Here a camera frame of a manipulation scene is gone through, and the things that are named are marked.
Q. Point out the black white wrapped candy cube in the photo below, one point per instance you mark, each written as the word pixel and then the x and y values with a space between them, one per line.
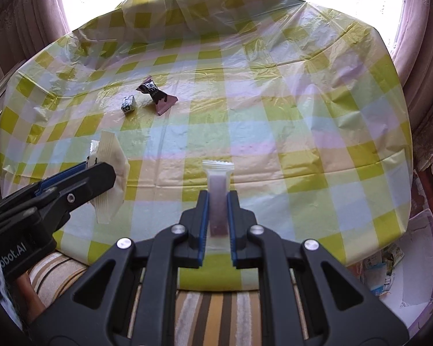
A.
pixel 129 103

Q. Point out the person's left forearm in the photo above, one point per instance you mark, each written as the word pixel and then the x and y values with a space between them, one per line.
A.
pixel 32 295

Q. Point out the pink curtain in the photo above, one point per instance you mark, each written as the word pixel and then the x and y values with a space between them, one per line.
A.
pixel 29 18
pixel 422 61

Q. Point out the brown chocolate packet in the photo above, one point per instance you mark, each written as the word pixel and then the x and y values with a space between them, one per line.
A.
pixel 157 95

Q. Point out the green checkered plastic tablecloth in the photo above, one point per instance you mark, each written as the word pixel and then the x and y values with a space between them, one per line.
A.
pixel 274 133

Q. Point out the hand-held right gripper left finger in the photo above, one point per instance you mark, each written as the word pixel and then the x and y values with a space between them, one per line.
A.
pixel 202 230

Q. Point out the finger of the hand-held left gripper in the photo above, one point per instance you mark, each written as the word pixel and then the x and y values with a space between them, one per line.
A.
pixel 90 183
pixel 61 177

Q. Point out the white cardboard box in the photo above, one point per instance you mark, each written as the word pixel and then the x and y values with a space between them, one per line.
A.
pixel 418 259

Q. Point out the clear reddish snack bar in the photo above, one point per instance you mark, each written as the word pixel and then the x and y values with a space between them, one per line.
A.
pixel 218 194

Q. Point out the cream snack packet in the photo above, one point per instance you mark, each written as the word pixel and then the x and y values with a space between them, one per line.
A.
pixel 112 162

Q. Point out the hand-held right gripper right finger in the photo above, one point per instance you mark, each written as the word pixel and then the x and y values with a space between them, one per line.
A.
pixel 231 230

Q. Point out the striped towel blanket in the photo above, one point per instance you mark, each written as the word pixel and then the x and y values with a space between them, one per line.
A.
pixel 209 317

